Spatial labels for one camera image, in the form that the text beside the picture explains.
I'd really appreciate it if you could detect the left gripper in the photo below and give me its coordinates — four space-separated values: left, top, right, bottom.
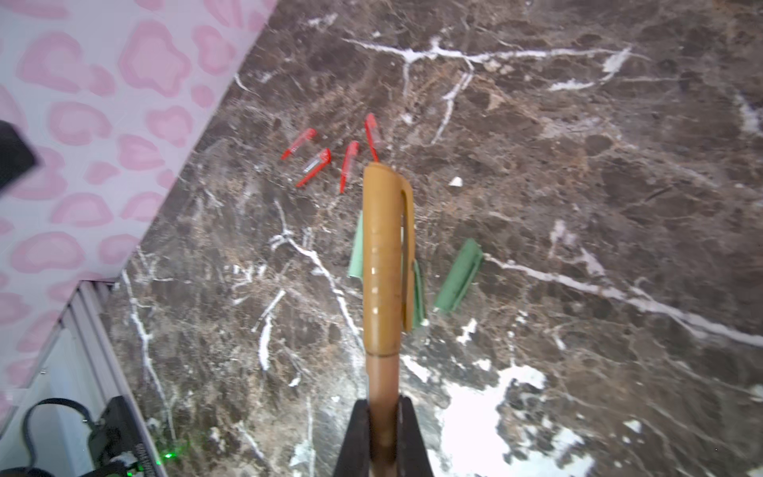
0 120 39 191

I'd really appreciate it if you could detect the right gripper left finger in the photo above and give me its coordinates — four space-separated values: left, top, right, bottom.
333 399 371 477

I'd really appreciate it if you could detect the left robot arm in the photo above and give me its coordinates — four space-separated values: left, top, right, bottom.
1 122 162 476

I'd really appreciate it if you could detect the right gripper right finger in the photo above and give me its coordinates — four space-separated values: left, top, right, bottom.
395 395 433 477

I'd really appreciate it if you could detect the brown pen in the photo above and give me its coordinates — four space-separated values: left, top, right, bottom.
363 162 415 476

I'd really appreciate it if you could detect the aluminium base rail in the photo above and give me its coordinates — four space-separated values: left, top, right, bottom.
58 279 174 477

